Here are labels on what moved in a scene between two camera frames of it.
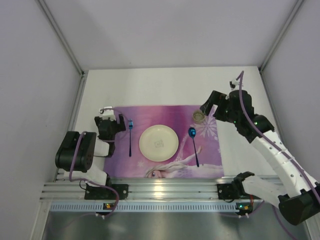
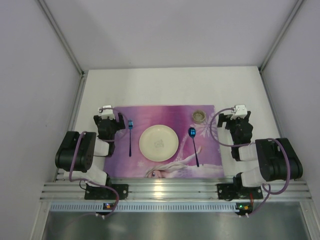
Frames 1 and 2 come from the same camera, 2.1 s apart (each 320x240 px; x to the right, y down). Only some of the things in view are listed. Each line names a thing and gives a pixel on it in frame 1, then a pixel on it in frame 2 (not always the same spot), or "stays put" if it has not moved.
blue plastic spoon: (192, 133) stays put
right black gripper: (218, 110) to (235, 121)
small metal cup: (198, 116) stays put
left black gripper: (116, 124) stays put
